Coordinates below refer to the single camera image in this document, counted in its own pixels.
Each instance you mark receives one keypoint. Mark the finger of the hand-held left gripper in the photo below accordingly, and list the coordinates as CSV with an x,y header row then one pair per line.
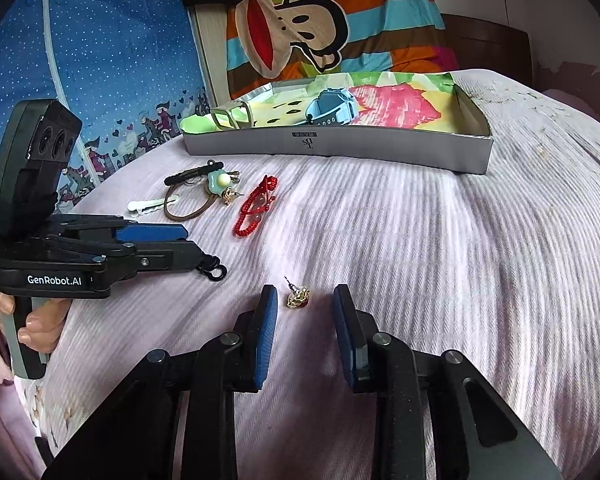
x,y
160,257
150,232

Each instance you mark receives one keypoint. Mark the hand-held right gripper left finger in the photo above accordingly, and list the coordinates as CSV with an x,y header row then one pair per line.
x,y
262,345

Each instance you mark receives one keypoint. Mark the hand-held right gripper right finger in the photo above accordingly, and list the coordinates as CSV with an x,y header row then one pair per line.
x,y
344,340

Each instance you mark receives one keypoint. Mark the white hair clip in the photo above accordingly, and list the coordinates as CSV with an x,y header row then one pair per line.
x,y
145,205

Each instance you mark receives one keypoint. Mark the small black hook clasp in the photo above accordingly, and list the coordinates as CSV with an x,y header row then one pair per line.
x,y
211,265

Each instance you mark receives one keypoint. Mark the gold earring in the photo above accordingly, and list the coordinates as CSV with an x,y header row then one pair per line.
x,y
228,197
300,299

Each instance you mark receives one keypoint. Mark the grey cardboard box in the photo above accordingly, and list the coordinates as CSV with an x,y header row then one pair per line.
x,y
330,147

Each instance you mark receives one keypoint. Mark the person's left hand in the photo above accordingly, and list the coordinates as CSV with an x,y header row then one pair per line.
x,y
42,327

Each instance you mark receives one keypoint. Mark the blue dotted printed cloth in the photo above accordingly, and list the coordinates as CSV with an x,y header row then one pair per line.
x,y
105,50

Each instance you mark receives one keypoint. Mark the beige hair claw clip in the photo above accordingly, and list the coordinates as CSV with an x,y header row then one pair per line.
x,y
245,110

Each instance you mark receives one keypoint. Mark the pale wooden board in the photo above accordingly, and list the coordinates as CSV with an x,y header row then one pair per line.
x,y
210,45

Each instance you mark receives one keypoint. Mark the blue smartwatch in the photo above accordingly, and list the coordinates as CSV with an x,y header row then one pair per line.
x,y
330,110

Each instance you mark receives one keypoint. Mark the striped monkey blanket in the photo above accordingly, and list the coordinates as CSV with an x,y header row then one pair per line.
x,y
290,15

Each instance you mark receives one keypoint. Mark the dark wooden headboard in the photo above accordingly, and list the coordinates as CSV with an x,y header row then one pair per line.
x,y
485,45

